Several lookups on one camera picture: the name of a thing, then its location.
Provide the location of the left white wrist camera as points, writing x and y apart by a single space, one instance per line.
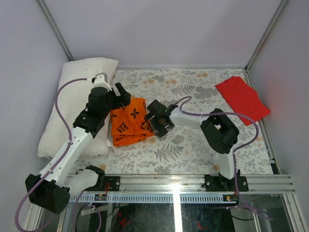
100 80

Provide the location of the red folded cloth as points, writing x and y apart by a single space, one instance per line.
242 98

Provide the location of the white pillow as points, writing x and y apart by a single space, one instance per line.
71 102

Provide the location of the floral table mat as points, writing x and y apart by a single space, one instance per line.
183 150

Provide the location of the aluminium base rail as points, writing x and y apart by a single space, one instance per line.
148 188

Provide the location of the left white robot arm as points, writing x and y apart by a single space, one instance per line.
50 189

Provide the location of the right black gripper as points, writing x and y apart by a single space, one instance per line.
161 131

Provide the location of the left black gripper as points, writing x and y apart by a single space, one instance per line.
124 99

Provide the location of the orange patterned pillowcase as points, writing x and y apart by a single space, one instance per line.
129 125

